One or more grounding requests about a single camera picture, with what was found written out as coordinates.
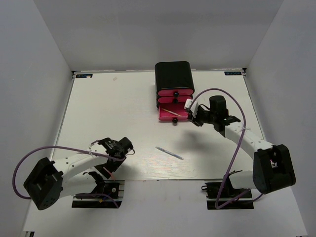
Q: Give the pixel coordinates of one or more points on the yellow highlighter pen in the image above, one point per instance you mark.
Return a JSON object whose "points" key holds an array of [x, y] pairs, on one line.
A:
{"points": [[171, 112]]}

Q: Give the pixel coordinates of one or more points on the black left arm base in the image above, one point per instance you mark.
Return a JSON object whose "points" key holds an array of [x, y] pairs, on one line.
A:
{"points": [[100, 193]]}

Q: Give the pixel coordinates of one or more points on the blue label sticker left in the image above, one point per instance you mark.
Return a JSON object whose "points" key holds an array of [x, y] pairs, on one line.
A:
{"points": [[83, 76]]}

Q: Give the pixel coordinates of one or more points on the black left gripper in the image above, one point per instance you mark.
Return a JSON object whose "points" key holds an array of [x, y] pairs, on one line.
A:
{"points": [[110, 168]]}

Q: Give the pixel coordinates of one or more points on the blue highlighter pen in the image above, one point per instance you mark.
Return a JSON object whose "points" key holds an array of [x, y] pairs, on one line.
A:
{"points": [[169, 153]]}

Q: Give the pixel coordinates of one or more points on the blue label sticker right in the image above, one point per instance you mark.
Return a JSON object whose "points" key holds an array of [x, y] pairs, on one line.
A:
{"points": [[233, 73]]}

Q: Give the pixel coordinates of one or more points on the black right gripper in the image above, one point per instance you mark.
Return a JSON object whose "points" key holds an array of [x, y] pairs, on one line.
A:
{"points": [[196, 120]]}

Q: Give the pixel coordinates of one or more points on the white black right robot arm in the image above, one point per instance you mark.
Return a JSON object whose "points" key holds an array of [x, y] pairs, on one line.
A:
{"points": [[272, 165]]}

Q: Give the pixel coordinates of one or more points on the black pink drawer organizer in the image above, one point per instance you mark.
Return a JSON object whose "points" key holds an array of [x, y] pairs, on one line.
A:
{"points": [[174, 85]]}

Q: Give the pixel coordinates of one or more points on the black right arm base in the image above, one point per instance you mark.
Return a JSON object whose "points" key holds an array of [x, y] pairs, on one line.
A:
{"points": [[211, 190]]}

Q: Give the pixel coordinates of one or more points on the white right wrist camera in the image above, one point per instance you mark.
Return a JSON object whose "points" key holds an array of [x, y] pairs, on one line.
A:
{"points": [[191, 107]]}

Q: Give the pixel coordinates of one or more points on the blue label sticker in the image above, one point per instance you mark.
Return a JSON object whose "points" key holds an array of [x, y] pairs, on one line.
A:
{"points": [[83, 76], [233, 73]]}

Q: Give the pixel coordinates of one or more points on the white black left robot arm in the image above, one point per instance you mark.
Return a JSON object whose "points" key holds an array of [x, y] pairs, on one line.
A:
{"points": [[52, 180]]}

